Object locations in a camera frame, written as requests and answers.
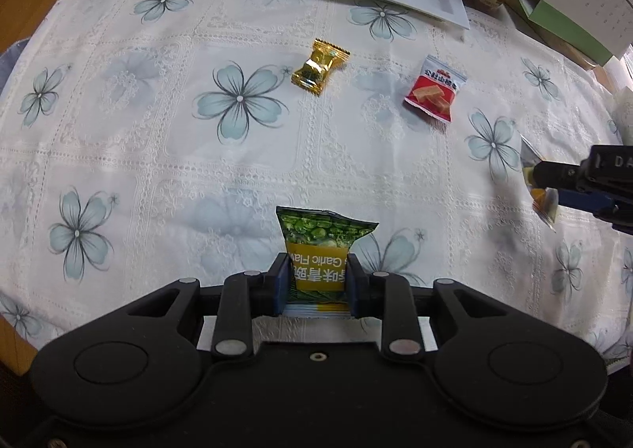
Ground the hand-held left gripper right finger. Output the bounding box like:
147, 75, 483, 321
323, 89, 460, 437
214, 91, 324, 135
346, 253, 515, 362

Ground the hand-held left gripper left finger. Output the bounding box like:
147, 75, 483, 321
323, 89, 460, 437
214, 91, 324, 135
116, 253, 292, 362

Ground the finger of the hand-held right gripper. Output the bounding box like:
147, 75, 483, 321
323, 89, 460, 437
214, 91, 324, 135
530, 159, 591, 189
546, 183, 633, 231

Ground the green yellow pea packet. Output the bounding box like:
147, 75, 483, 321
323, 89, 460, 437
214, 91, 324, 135
276, 206, 381, 318

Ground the red snack packet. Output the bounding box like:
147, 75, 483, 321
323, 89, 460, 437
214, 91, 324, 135
403, 54, 468, 123

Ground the flat light green box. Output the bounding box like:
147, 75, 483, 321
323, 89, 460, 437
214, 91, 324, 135
504, 0, 614, 70

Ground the white floral lace tablecloth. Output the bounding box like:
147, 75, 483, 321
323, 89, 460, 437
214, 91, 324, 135
0, 0, 633, 374

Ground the gold foil candy packet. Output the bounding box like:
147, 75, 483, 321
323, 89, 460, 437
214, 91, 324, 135
290, 39, 351, 96

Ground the grey-blue chair cushion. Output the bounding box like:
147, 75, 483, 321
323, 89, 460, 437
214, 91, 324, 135
0, 39, 29, 80

